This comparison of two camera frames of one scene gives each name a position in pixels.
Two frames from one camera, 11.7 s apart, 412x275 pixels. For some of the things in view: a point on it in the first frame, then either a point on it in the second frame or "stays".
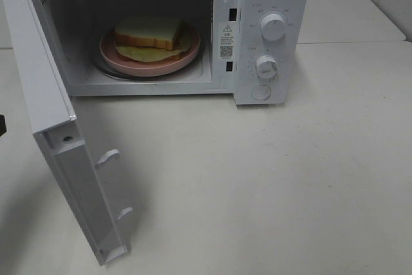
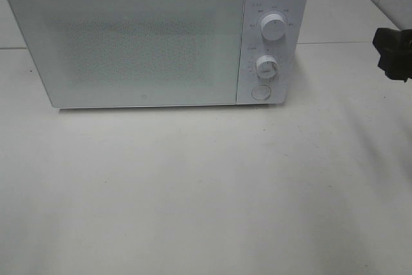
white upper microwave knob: (273, 27) stays
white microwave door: (82, 174) to (134, 44)
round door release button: (261, 92) stays
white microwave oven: (178, 30) stays
